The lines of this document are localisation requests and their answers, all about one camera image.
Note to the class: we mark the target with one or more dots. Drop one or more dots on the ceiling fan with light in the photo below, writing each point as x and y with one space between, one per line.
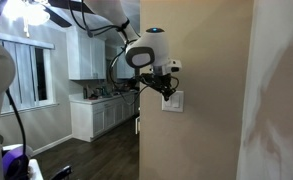
39 12

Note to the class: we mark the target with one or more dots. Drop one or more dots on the purple tape roll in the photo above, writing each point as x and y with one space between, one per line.
15 164

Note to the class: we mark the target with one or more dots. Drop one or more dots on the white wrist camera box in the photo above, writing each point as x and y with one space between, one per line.
172 66

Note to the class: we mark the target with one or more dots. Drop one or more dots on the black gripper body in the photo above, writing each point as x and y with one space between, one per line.
161 84

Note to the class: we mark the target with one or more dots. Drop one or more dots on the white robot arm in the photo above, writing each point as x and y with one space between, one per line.
151 48

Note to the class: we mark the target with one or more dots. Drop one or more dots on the white lower kitchen cabinets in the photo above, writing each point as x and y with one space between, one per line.
92 118

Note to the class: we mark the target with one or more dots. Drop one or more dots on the white upper kitchen cabinets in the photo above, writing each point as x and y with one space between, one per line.
86 56

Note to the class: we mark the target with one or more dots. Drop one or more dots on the window with vertical blinds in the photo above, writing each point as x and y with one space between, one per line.
32 85

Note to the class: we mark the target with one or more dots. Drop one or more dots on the white double light switch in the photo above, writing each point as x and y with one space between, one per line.
175 102

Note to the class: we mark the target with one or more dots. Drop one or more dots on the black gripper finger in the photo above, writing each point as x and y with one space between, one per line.
166 96

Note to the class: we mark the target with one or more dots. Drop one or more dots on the white kitchen cabinets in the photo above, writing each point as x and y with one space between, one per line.
92 118
86 56

